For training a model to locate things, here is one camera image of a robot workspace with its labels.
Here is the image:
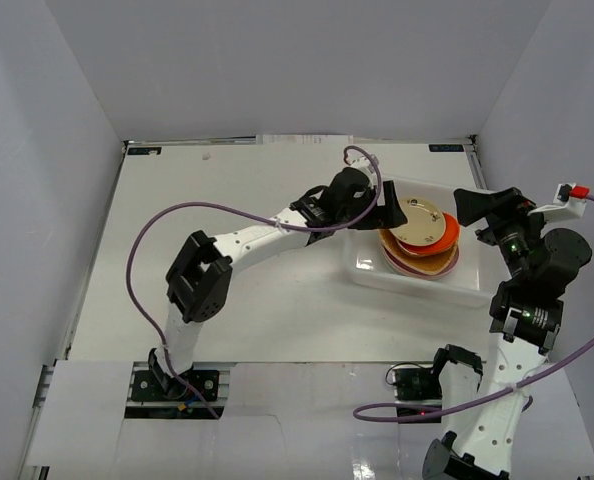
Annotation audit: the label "table label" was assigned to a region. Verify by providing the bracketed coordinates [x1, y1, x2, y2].
[126, 146, 162, 156]
[428, 144, 465, 153]

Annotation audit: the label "pink round plate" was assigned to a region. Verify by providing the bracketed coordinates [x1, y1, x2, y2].
[381, 244, 462, 278]

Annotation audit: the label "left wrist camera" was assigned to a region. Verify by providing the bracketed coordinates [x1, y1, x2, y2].
[344, 154, 379, 175]

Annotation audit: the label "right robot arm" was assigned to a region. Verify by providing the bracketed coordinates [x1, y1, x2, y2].
[422, 184, 592, 479]

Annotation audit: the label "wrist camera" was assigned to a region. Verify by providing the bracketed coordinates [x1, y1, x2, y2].
[344, 154, 379, 175]
[529, 183, 590, 223]

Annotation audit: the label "yellow square plate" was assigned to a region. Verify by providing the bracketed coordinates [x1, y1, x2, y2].
[378, 229, 405, 254]

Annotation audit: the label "woven bamboo tray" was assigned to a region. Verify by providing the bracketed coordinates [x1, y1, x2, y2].
[382, 244, 459, 277]

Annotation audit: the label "left table label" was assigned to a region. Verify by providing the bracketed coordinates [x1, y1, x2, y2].
[126, 146, 162, 156]

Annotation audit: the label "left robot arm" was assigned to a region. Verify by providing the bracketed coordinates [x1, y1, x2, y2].
[149, 167, 408, 399]

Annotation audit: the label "right table label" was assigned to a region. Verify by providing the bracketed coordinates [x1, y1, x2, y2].
[428, 144, 465, 153]

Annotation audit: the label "orange round plate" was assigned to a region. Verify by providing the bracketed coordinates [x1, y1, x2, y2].
[397, 212, 460, 257]

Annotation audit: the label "beige patterned round plate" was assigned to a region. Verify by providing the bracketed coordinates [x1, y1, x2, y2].
[390, 197, 446, 247]

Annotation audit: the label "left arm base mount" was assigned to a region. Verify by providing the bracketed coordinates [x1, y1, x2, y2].
[125, 368, 224, 420]

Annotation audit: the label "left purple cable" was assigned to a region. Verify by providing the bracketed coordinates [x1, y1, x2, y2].
[126, 145, 383, 420]

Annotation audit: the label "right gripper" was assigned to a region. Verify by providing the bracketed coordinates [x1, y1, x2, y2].
[454, 187, 555, 282]

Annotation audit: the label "papers at back edge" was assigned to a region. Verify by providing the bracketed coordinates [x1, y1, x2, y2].
[256, 134, 354, 147]

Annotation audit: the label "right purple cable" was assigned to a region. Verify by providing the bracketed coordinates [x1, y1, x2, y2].
[352, 193, 594, 425]

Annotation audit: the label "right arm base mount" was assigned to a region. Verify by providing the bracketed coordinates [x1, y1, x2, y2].
[385, 362, 442, 418]

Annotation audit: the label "purple cable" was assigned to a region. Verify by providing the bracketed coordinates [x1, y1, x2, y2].
[126, 145, 383, 420]
[352, 193, 594, 425]

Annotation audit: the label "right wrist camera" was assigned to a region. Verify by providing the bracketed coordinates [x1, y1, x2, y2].
[529, 183, 590, 223]

